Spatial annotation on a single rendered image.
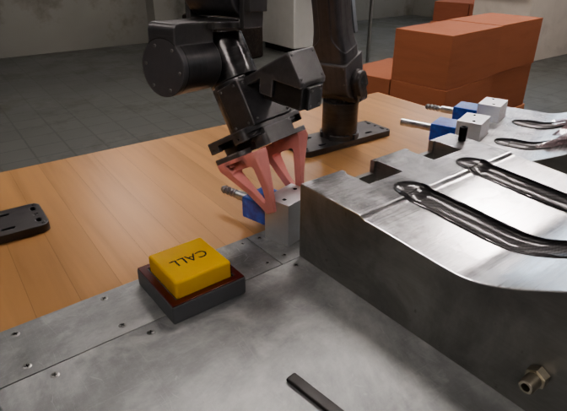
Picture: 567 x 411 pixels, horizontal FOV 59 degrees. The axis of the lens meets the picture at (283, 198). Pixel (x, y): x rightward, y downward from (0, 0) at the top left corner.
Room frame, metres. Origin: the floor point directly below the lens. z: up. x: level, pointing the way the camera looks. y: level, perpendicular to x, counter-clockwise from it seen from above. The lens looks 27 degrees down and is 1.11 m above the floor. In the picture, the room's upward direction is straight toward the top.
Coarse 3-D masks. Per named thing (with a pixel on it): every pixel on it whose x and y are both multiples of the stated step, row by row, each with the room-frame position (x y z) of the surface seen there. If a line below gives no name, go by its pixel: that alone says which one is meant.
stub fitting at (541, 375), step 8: (528, 368) 0.26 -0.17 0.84; (536, 368) 0.26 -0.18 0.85; (528, 376) 0.25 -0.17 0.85; (536, 376) 0.25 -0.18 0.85; (544, 376) 0.25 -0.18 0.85; (520, 384) 0.25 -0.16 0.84; (528, 384) 0.25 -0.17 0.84; (536, 384) 0.25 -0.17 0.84; (544, 384) 0.25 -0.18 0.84; (528, 392) 0.25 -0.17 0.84
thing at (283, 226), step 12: (228, 192) 0.58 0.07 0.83; (240, 192) 0.57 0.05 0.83; (276, 192) 0.53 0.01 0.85; (288, 192) 0.53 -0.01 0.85; (252, 204) 0.53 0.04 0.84; (276, 204) 0.50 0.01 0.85; (288, 204) 0.50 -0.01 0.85; (252, 216) 0.53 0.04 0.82; (264, 216) 0.52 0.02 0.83; (276, 216) 0.50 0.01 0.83; (288, 216) 0.49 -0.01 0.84; (276, 228) 0.50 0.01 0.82; (288, 228) 0.49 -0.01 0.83; (276, 240) 0.50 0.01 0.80; (288, 240) 0.49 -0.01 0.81
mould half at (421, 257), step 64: (320, 192) 0.45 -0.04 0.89; (384, 192) 0.45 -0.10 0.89; (448, 192) 0.46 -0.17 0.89; (512, 192) 0.46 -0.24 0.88; (320, 256) 0.45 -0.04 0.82; (384, 256) 0.38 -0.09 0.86; (448, 256) 0.35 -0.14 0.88; (512, 256) 0.35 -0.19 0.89; (448, 320) 0.32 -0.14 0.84; (512, 320) 0.28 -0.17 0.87; (512, 384) 0.27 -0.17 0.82
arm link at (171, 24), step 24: (240, 0) 0.55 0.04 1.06; (264, 0) 0.57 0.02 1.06; (168, 24) 0.50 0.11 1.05; (192, 24) 0.52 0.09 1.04; (216, 24) 0.54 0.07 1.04; (240, 24) 0.55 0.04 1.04; (168, 48) 0.50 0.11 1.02; (192, 48) 0.51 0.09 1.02; (216, 48) 0.54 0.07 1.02; (144, 72) 0.51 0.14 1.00; (168, 72) 0.50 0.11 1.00; (192, 72) 0.50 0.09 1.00; (216, 72) 0.53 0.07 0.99; (168, 96) 0.50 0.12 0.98
